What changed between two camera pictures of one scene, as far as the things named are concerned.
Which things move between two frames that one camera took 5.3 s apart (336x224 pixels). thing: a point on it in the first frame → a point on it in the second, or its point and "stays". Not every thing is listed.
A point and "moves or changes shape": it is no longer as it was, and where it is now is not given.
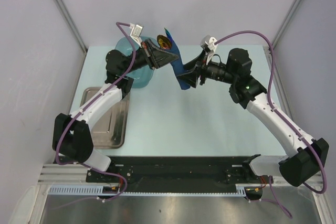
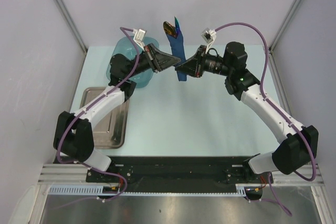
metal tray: [108, 129] stays
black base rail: [176, 174] stays
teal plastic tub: [143, 75] stays
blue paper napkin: [177, 65] moves or changes shape
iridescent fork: [169, 36] → [177, 27]
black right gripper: [199, 63] → [189, 66]
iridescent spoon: [163, 42] → [169, 29]
